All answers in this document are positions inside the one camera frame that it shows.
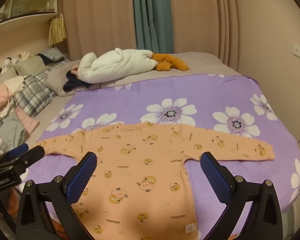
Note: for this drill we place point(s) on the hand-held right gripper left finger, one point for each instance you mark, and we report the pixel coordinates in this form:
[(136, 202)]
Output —
[(83, 177)]

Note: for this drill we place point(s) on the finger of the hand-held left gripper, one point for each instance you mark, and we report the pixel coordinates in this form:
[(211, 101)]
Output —
[(18, 150), (32, 156)]

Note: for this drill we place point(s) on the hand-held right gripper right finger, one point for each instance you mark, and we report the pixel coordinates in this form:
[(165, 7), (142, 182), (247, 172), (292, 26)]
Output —
[(215, 177)]

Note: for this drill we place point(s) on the orange printed baby shirt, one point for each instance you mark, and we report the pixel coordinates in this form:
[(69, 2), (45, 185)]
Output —
[(140, 180)]

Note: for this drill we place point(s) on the grey patterned blanket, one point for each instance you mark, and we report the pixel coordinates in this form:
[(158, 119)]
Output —
[(5, 132)]

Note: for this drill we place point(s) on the pink cloth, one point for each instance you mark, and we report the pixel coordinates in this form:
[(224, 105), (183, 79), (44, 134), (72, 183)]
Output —
[(27, 122), (0, 97)]

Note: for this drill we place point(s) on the grey plaid blanket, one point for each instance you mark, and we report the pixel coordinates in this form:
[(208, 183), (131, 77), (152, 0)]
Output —
[(32, 95)]

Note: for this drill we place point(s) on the dark navy cloth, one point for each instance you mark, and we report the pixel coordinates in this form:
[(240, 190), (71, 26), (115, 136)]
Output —
[(72, 85)]

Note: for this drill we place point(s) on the purple floral bed sheet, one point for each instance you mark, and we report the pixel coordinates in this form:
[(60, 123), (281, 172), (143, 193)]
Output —
[(202, 92)]

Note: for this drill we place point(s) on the small plush toys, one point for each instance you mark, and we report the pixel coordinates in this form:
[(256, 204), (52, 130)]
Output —
[(22, 55)]

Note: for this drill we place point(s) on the striped grey pillow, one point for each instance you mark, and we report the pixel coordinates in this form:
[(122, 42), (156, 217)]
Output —
[(52, 53)]

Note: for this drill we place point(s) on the white plush goose toy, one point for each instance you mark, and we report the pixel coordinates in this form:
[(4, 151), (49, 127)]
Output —
[(115, 62)]

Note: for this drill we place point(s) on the yellow fringed cloth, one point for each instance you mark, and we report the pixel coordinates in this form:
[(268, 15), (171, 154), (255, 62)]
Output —
[(57, 30)]

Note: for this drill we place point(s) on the beige pink curtain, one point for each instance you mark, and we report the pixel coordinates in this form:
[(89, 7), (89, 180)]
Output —
[(202, 17), (97, 17)]

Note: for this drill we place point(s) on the teal curtain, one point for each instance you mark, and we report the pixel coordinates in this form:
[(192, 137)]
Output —
[(152, 17)]

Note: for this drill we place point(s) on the white wall shelf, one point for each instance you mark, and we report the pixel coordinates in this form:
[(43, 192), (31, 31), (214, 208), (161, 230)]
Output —
[(22, 22)]

